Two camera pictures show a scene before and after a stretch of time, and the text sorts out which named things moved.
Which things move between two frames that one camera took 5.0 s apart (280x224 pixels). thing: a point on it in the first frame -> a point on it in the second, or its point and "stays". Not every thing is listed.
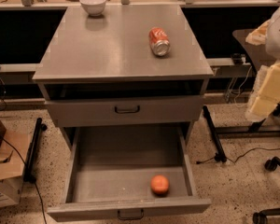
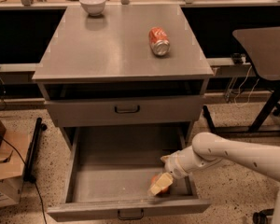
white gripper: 279,36 -> 172,165
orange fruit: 160,185 stays
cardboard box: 8,156 stays
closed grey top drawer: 83,112 stays
